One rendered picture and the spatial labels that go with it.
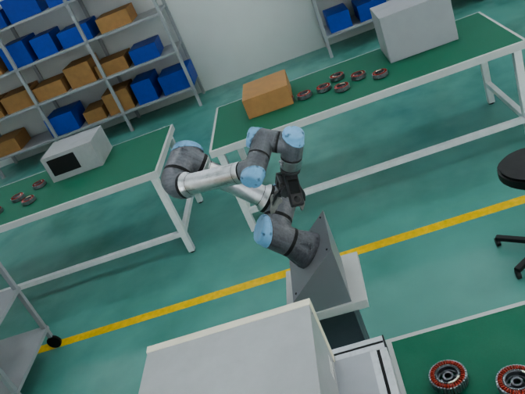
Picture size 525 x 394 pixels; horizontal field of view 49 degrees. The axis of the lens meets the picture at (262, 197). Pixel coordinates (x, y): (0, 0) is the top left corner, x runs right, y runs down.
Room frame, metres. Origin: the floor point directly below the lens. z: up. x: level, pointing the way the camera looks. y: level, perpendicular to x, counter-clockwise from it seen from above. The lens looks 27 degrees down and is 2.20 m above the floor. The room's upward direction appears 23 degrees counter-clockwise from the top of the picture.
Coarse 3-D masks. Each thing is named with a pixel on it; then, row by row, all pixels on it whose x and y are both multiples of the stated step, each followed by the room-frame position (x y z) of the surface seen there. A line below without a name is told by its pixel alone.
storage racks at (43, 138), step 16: (64, 0) 7.60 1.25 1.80; (80, 0) 8.09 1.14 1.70; (32, 16) 7.68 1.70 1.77; (144, 16) 7.57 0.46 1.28; (160, 16) 7.42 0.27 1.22; (320, 16) 7.09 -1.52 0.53; (352, 16) 7.47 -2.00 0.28; (16, 32) 8.30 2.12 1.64; (80, 32) 7.60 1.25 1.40; (112, 32) 7.53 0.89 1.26; (176, 32) 7.91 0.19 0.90; (336, 32) 7.09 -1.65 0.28; (176, 48) 7.42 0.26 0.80; (32, 64) 7.74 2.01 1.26; (96, 64) 7.60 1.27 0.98; (144, 64) 7.50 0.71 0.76; (32, 96) 7.78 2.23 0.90; (64, 96) 7.71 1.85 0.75; (112, 96) 7.60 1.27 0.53; (160, 96) 7.61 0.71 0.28; (16, 112) 7.86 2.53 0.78; (128, 112) 7.59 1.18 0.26; (80, 128) 7.72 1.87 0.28; (32, 144) 7.99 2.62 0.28; (0, 160) 7.94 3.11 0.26; (16, 160) 8.47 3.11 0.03; (0, 176) 7.96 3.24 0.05
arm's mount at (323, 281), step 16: (320, 224) 1.95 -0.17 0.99; (320, 240) 1.87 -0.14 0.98; (320, 256) 1.78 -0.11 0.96; (336, 256) 1.81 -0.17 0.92; (304, 272) 1.84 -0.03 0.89; (320, 272) 1.75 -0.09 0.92; (336, 272) 1.75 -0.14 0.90; (304, 288) 1.77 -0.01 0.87; (320, 288) 1.76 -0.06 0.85; (336, 288) 1.75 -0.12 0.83; (320, 304) 1.76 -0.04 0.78; (336, 304) 1.75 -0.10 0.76
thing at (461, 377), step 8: (448, 360) 1.27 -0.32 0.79; (432, 368) 1.26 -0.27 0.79; (440, 368) 1.25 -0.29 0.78; (448, 368) 1.25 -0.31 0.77; (456, 368) 1.23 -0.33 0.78; (464, 368) 1.22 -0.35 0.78; (432, 376) 1.24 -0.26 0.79; (440, 376) 1.25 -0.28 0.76; (448, 376) 1.23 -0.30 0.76; (456, 376) 1.22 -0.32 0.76; (464, 376) 1.19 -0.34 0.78; (432, 384) 1.21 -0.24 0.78; (440, 384) 1.20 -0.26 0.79; (448, 384) 1.19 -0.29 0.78; (456, 384) 1.18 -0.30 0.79; (464, 384) 1.18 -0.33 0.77; (440, 392) 1.19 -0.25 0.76; (448, 392) 1.17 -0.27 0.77; (456, 392) 1.17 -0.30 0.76
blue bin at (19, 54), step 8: (16, 40) 8.03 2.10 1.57; (24, 40) 7.85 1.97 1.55; (0, 48) 7.84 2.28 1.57; (8, 48) 7.81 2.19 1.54; (16, 48) 7.79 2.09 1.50; (24, 48) 7.77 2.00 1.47; (32, 48) 7.92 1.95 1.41; (16, 56) 7.80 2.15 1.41; (24, 56) 7.78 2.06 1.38; (32, 56) 7.81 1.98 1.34; (8, 64) 7.84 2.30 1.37; (16, 64) 7.82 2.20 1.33; (24, 64) 7.80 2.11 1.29
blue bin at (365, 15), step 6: (354, 0) 7.39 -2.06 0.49; (360, 0) 7.26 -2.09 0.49; (366, 0) 7.13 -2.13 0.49; (372, 0) 7.02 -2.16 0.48; (378, 0) 7.01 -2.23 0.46; (384, 0) 6.99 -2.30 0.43; (354, 6) 7.28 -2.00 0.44; (360, 6) 7.04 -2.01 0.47; (366, 6) 7.03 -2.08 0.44; (372, 6) 7.02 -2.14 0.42; (354, 12) 7.45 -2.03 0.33; (360, 12) 7.04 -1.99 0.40; (366, 12) 7.03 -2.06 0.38; (360, 18) 7.05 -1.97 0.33; (366, 18) 7.04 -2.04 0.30
